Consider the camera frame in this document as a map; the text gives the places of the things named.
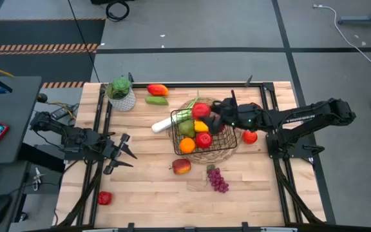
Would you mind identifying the green pear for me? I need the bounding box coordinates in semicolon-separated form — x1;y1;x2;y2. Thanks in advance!
178;119;196;139

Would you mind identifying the red and yellow apple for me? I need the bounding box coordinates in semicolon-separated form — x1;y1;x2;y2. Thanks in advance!
169;158;192;175

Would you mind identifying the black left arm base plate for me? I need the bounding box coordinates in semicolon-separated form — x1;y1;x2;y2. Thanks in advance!
59;144;109;162

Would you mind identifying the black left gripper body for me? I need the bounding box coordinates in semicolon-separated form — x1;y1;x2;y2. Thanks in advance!
97;139;120;162

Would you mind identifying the black aluminium table frame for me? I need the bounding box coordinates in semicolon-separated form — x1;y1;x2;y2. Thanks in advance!
56;75;325;232

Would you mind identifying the orange red tomato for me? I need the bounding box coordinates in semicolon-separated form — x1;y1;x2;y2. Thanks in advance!
242;130;258;145

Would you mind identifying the plant in white patterned pot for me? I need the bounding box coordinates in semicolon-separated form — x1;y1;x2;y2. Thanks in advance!
106;76;137;113

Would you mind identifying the red bell pepper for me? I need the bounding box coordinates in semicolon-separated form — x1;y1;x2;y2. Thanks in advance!
97;191;113;206

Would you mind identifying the round woven placemat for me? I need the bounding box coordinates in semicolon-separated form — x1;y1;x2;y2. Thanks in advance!
167;97;246;166

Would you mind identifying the white and green leek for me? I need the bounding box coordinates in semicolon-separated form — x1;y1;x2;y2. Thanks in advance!
151;91;202;135

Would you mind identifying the thin black cable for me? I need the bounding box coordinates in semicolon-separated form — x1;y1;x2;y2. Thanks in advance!
67;0;101;83

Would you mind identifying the black side desk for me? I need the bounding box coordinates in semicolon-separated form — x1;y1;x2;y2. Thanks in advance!
0;75;43;165

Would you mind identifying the yellow bell pepper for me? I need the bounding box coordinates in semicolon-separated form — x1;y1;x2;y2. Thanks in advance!
194;120;209;133

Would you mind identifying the orange fruit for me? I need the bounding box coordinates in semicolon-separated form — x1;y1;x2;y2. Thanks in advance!
179;137;196;155

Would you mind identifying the small white connector cable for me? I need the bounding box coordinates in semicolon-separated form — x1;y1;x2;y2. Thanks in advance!
32;167;46;191

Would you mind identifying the green cucumber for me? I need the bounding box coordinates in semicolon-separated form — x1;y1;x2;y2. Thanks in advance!
144;95;169;106

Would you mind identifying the black hazard-striped floor mat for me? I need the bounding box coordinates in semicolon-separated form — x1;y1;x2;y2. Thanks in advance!
0;18;106;90

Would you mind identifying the grey table leg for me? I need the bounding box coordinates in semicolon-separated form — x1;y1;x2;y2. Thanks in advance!
337;0;371;26

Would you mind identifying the black power adapter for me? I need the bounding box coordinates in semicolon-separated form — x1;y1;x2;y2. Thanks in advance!
50;104;79;121

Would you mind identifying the purple grape bunch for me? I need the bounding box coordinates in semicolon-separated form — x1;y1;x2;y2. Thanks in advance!
205;164;230;194

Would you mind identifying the coiled black cable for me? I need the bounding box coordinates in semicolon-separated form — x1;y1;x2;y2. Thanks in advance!
105;0;131;23

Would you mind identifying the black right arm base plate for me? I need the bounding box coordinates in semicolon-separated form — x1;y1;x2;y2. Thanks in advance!
265;133;325;159

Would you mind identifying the black wire basket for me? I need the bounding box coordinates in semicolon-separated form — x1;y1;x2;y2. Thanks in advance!
170;108;242;156

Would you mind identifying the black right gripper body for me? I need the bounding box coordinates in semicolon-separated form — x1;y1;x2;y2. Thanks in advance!
219;98;265;131

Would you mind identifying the red orange mango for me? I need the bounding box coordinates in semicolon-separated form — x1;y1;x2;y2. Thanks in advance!
146;84;169;97

